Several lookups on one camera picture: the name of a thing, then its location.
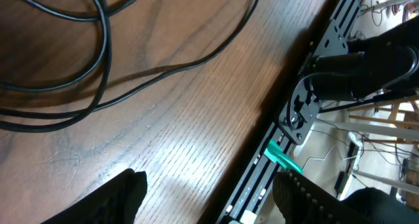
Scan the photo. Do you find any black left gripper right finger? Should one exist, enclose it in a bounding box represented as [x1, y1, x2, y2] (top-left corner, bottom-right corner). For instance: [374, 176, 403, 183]
[272, 170, 369, 224]

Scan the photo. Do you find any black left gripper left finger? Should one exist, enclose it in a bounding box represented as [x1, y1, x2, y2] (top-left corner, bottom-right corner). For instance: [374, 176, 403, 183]
[43, 168, 147, 224]

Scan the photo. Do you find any black usb cable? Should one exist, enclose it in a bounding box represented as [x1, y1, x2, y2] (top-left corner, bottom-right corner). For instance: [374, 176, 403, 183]
[0, 0, 263, 134]

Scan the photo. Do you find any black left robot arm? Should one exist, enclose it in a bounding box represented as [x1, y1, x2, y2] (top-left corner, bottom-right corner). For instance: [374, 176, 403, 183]
[47, 169, 418, 224]

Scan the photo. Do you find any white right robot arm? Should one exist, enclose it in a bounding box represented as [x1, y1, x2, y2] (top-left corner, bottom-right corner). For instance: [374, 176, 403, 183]
[310, 17, 418, 101]

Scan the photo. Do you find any green rail clamp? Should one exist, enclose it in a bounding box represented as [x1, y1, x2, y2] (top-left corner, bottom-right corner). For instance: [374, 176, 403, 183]
[264, 140, 303, 174]

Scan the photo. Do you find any black aluminium mounting rail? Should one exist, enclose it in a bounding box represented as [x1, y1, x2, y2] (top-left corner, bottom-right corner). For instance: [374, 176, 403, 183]
[200, 0, 360, 223]

